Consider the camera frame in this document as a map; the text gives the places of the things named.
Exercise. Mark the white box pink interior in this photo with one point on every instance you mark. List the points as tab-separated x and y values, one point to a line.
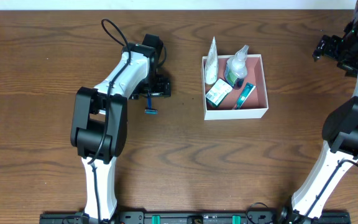
254	107

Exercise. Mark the clear pump bottle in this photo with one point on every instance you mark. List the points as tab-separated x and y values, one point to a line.
236	69

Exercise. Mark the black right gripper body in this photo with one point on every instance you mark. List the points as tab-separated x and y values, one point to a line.
327	45

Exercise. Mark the blue disposable razor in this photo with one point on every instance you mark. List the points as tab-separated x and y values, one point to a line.
149	109

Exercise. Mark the white lotion tube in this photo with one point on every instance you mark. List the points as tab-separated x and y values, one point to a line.
211	66

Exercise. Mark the red green toothpaste tube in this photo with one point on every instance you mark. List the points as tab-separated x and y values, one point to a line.
248	89

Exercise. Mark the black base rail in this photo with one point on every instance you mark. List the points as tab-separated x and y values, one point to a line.
253	216

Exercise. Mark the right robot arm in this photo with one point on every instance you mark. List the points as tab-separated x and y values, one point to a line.
340	139

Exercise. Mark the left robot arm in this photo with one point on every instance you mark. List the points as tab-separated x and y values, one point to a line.
99	126

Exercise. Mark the green white soap box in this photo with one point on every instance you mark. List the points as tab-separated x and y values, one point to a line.
217	93

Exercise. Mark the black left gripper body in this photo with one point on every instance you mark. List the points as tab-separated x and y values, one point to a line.
159	88

